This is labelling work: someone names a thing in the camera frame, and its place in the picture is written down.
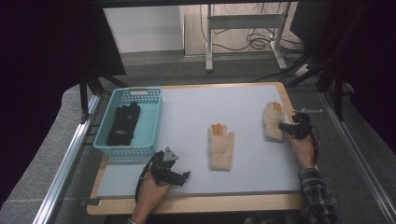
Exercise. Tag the teal plastic basket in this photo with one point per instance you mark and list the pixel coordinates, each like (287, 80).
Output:
(146, 124)

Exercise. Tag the dark curtain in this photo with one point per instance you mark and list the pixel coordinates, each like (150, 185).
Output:
(37, 77)
(373, 62)

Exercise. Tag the black stand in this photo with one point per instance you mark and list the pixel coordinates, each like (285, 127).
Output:
(337, 90)
(84, 93)

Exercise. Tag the white metal desk frame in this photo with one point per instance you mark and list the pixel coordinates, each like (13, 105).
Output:
(246, 21)

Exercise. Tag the black glove with white print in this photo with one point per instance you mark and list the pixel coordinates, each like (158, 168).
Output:
(124, 124)

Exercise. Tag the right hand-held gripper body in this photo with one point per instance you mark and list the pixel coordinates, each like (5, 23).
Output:
(300, 127)

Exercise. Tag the person's left hand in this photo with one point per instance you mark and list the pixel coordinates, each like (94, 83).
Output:
(152, 194)

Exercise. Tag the person's right hand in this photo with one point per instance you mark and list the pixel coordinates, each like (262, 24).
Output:
(302, 151)

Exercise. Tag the white power strip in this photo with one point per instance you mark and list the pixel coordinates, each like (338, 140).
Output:
(302, 70)

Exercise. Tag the grey foam mat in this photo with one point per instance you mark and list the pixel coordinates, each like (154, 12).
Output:
(193, 124)

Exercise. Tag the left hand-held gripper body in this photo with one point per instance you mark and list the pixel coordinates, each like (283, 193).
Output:
(162, 169)

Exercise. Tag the white panel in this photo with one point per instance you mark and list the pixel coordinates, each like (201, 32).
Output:
(143, 29)

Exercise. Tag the cream knit glove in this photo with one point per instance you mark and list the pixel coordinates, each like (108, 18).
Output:
(221, 146)
(273, 123)

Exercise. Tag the aluminium rail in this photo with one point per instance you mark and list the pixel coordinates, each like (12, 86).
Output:
(358, 155)
(67, 161)

